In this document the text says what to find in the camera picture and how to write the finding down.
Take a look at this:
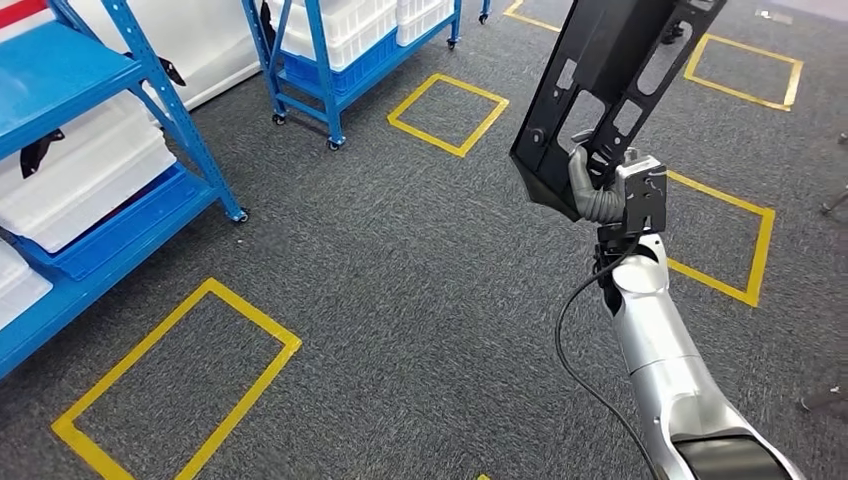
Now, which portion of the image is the black plastic plate frame part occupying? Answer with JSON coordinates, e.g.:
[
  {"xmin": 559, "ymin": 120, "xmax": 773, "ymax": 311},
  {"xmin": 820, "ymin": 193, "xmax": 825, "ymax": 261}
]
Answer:
[{"xmin": 508, "ymin": 0, "xmax": 729, "ymax": 223}]

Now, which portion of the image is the blue metal shelf rack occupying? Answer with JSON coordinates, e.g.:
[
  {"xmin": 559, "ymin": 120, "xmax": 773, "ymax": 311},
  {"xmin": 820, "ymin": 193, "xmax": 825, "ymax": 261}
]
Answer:
[
  {"xmin": 239, "ymin": 0, "xmax": 493, "ymax": 152},
  {"xmin": 0, "ymin": 0, "xmax": 252, "ymax": 380}
]

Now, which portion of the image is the yellow floor tape square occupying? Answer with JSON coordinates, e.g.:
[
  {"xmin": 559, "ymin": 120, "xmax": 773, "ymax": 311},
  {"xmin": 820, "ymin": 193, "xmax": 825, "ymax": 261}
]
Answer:
[
  {"xmin": 387, "ymin": 72, "xmax": 510, "ymax": 159},
  {"xmin": 51, "ymin": 278, "xmax": 303, "ymax": 480}
]

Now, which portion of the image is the black ribbed object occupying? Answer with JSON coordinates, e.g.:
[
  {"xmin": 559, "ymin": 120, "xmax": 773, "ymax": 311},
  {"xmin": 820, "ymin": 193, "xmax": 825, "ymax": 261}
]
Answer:
[{"xmin": 122, "ymin": 51, "xmax": 188, "ymax": 89}]

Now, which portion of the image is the white car with red stripe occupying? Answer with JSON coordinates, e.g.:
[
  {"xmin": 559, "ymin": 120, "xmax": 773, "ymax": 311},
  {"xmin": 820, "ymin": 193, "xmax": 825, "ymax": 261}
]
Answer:
[{"xmin": 0, "ymin": 0, "xmax": 263, "ymax": 113}]

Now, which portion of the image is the black plastic clip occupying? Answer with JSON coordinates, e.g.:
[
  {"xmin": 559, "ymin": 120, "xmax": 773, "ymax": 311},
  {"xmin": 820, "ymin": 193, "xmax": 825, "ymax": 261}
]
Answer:
[{"xmin": 19, "ymin": 129, "xmax": 68, "ymax": 180}]

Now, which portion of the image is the black camera cable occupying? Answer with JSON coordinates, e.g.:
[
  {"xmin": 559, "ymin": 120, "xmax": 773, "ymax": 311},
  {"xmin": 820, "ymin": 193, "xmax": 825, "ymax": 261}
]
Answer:
[{"xmin": 555, "ymin": 235, "xmax": 664, "ymax": 480}]

